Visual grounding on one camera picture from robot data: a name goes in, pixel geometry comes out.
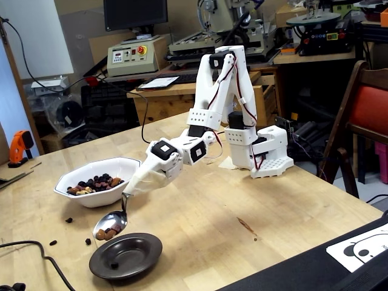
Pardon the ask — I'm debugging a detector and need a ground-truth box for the beige tape piece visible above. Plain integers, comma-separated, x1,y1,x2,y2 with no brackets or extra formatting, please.
218,156,240,170

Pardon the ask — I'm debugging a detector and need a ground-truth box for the beige cloth jaw wrap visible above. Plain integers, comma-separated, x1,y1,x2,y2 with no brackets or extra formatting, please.
122,163,170,197

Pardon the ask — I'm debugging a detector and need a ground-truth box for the black computer monitor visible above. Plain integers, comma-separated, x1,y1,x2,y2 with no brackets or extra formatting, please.
102,0,169,43

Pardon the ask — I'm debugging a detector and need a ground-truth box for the brown round plate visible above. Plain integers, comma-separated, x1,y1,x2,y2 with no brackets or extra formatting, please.
89,232,163,280

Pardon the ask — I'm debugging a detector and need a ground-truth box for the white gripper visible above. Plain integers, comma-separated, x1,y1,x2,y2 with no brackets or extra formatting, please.
144,139,185,184

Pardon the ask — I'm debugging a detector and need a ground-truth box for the pink plastic bin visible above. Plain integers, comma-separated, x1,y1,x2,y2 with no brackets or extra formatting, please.
374,141,388,185

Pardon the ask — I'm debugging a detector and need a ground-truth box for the black keyboard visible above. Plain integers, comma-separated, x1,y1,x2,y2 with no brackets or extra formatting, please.
171,71,201,85

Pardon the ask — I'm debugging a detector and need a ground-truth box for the wooden chair red cushion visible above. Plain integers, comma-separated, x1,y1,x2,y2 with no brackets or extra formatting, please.
316,59,388,199

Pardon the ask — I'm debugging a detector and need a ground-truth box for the beige control box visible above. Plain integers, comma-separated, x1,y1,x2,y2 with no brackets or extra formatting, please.
106,41,161,78

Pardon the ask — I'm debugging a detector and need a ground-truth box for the white board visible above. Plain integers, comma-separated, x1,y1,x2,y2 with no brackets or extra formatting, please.
0,0,75,81

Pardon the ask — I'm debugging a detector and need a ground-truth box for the beige milling machine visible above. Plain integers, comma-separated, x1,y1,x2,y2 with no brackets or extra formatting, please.
168,0,278,66

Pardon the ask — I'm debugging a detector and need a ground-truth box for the black scroll saw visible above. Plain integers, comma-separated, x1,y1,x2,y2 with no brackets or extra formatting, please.
286,0,357,58

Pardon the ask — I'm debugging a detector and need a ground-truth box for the white paper sheet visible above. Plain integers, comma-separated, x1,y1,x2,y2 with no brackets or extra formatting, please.
135,76,180,92

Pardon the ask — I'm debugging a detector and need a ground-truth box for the wooden workbench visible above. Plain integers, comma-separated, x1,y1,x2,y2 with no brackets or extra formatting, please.
126,70,279,128

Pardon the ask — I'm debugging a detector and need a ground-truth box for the scooped trail mix portion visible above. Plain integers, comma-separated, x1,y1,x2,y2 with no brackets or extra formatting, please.
95,226,121,241

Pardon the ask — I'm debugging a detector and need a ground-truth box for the black equipment case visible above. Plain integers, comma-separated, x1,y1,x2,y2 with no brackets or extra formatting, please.
216,212,388,291

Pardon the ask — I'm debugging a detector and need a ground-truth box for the black power cable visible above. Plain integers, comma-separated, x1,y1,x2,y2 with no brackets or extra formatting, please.
0,240,76,291

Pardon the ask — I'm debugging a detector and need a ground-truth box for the white panda card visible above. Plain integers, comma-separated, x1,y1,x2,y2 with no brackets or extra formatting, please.
326,233,388,273

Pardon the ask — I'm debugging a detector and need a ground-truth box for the brown wooden post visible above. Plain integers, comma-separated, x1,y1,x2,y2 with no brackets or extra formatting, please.
0,21,42,157

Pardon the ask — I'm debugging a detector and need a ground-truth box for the long black cable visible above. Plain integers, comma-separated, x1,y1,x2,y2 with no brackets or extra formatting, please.
0,16,89,92

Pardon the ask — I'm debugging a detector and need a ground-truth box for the wooden side table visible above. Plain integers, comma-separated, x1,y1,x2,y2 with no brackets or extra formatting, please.
272,45,373,66

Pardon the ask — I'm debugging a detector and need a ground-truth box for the trail mix pile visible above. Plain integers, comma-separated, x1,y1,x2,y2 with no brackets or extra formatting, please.
66,173,125,196

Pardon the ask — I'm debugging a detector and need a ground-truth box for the brown cardboard box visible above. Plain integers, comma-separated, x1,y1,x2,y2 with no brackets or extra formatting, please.
274,2,307,28

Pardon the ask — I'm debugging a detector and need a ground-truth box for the bent metal spoon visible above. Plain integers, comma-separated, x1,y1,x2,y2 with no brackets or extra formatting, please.
92,193,130,241

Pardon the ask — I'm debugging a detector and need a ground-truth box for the orange black hand tool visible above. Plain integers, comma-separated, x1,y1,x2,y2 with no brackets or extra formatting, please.
7,130,35,169

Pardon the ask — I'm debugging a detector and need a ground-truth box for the white cardboard box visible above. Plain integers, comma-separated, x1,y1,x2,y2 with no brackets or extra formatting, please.
30,75,70,98

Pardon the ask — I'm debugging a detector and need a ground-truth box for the black plastic crate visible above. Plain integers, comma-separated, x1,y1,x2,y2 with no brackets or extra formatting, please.
81,81,143,134

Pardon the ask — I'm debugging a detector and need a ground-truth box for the white octagonal bowl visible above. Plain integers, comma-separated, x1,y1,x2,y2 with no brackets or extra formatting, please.
53,156,142,209

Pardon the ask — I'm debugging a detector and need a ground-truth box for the dark metal strip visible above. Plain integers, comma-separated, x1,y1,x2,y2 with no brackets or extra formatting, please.
0,170,35,190

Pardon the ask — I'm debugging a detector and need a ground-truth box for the plastic bag with spool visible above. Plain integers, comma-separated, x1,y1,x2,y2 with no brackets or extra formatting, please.
42,93,87,134

